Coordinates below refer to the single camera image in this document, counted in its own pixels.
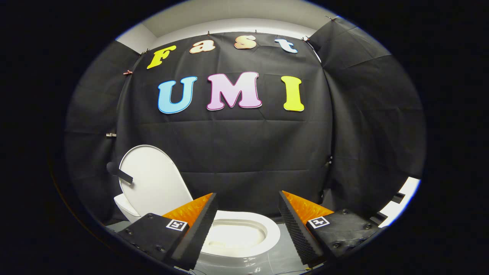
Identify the white toilet lid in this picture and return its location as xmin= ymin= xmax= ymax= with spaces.
xmin=118 ymin=144 xmax=194 ymax=223

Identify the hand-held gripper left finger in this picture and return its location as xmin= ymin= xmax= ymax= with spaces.
xmin=118 ymin=193 xmax=219 ymax=271

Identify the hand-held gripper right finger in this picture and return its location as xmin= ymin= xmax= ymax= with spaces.
xmin=277 ymin=191 xmax=382 ymax=266

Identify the black lid pull tab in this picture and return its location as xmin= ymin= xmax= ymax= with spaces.
xmin=106 ymin=162 xmax=133 ymax=185

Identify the black backdrop cloth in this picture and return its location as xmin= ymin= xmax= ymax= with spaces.
xmin=63 ymin=17 xmax=426 ymax=226

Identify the black and white striped panel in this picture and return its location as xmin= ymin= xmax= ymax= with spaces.
xmin=369 ymin=176 xmax=421 ymax=228

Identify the white ceramic toilet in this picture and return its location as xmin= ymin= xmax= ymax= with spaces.
xmin=114 ymin=193 xmax=281 ymax=268

